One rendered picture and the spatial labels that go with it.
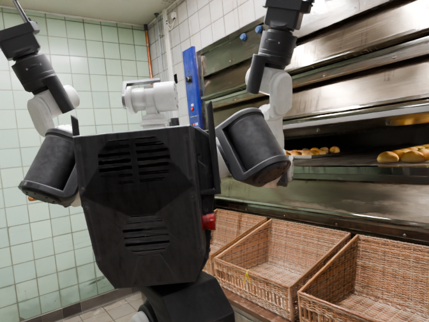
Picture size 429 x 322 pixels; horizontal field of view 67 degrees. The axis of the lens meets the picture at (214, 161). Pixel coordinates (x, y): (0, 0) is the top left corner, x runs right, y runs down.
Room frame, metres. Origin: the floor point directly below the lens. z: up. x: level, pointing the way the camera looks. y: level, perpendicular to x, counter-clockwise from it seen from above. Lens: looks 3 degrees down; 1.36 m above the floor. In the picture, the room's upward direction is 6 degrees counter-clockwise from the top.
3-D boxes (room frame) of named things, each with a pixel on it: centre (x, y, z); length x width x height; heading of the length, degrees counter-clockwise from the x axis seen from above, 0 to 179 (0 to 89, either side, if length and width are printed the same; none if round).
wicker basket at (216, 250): (2.17, 0.05, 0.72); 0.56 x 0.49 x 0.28; 35
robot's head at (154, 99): (0.75, 0.12, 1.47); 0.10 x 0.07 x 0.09; 89
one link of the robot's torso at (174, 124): (0.69, 0.13, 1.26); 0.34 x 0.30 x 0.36; 89
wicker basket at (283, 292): (1.68, -0.29, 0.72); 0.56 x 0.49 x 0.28; 35
